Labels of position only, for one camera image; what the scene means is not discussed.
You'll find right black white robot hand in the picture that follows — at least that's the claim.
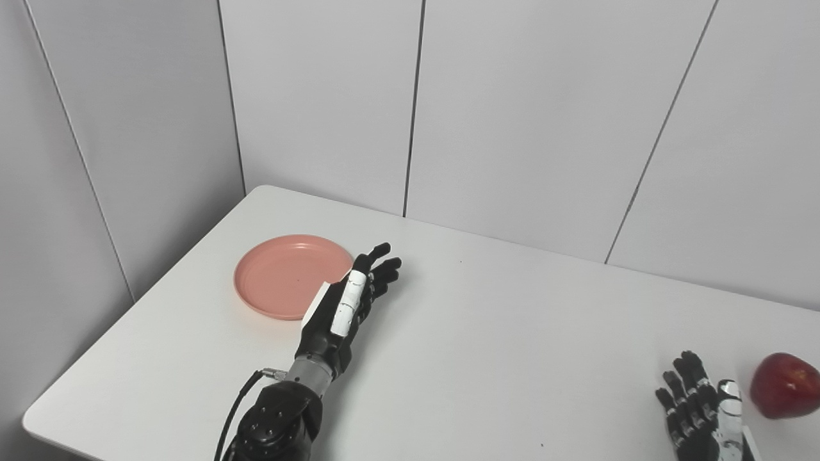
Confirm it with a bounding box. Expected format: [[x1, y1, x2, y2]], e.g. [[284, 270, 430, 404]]
[[655, 350, 758, 461]]

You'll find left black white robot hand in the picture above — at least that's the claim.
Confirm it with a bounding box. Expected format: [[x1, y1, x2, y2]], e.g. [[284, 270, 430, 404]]
[[295, 242, 403, 382]]

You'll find pink round plate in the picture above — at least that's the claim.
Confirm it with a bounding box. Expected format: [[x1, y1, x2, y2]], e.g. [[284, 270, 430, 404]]
[[234, 234, 355, 321]]

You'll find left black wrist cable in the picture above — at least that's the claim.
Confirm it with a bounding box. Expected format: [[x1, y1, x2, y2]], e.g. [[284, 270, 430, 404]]
[[213, 368, 288, 461]]

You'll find red apple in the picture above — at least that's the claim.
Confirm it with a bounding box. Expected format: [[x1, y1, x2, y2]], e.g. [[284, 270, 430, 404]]
[[750, 352, 820, 421]]

